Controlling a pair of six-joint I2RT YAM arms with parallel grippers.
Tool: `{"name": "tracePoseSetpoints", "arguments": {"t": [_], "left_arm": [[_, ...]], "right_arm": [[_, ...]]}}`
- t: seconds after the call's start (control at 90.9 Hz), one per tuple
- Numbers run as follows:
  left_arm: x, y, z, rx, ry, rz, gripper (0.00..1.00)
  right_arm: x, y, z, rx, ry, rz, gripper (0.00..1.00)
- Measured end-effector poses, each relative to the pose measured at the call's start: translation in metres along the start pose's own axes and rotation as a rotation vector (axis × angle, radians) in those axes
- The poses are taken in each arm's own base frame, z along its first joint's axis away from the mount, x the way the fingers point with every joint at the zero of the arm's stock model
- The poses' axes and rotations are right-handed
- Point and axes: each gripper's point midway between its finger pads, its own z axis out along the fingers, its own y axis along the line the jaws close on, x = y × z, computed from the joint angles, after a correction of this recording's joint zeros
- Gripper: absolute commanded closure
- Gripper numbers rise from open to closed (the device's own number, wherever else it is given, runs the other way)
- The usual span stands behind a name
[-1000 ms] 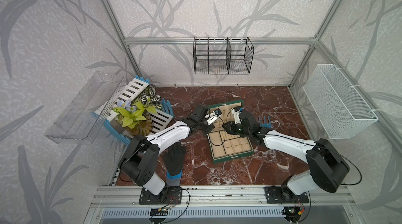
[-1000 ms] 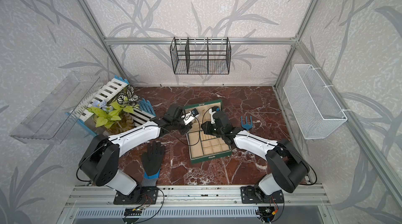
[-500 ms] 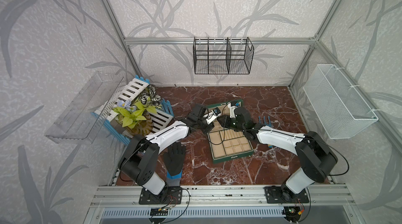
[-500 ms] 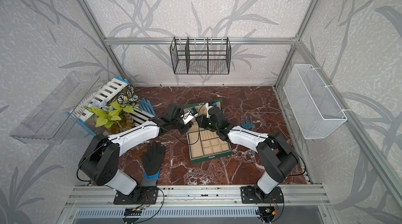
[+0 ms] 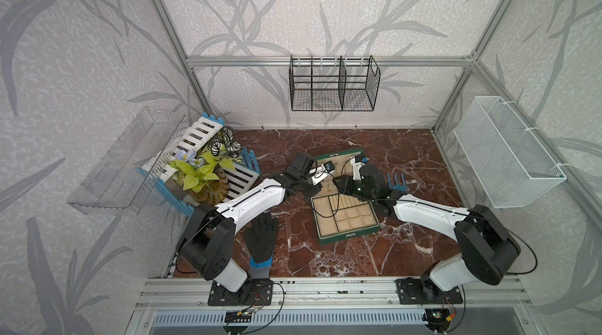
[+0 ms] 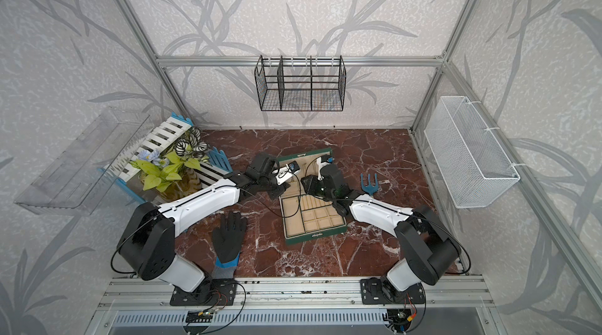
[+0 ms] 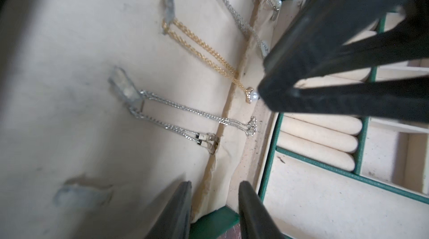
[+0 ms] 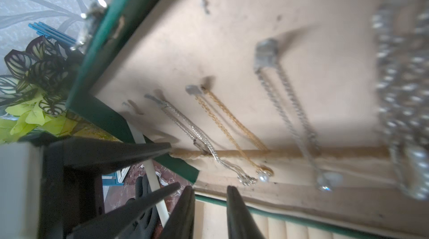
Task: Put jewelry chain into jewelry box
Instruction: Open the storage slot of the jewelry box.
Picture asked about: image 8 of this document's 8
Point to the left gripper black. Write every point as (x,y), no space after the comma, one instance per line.
(71,194)

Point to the green jewelry box beige lining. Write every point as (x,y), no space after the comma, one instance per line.
(317,109)

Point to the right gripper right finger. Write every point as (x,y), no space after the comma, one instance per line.
(240,223)

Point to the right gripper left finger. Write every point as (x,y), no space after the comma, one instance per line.
(180,224)

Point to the green plant in amber vase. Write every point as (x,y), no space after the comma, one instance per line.
(35,91)

